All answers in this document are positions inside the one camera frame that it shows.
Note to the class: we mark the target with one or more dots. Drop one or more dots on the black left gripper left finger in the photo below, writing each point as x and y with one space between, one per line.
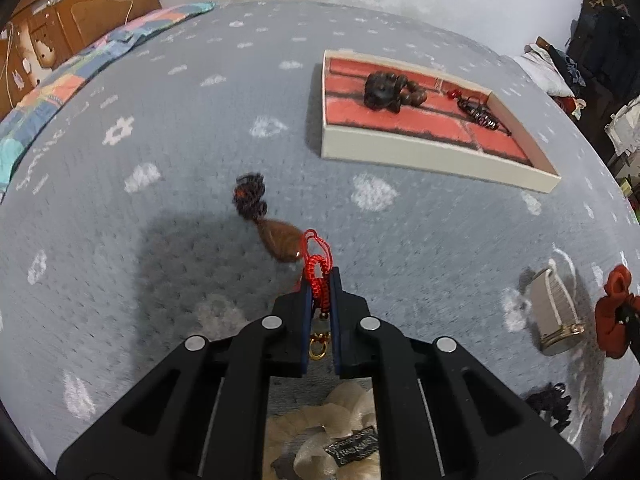
201 412

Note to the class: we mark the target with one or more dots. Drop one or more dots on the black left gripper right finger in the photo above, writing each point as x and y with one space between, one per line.
440 413

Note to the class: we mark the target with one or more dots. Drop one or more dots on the cream satin scrunchie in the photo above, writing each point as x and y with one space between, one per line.
331 440

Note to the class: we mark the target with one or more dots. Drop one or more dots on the small black hair claw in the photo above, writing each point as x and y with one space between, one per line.
553 404

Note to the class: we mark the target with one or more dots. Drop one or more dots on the red velvet scrunchie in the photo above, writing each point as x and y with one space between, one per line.
617 315

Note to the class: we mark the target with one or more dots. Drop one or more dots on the red cord wooden pendant charm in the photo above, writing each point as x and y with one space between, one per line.
289 244

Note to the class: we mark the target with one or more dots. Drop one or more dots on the black hair tie red beads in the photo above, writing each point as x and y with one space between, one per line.
477 110

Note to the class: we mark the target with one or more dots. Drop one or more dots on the person's right hand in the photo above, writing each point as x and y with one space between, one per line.
624 415

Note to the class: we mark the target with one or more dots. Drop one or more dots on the grey cloud-pattern blanket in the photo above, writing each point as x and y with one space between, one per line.
119 238

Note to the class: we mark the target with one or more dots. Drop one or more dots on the cream tray brick-pattern lining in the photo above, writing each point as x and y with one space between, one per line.
395 113

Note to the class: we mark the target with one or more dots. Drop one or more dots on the colourful patchwork pillow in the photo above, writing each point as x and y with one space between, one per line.
22 126

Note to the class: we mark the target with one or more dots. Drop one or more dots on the white pillow with clothes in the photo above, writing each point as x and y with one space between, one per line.
538 65

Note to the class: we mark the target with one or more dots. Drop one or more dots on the dark hanging clothes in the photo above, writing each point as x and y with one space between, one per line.
605 45

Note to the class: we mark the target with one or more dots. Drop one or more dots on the brown wooden headboard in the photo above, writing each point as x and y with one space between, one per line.
43 34

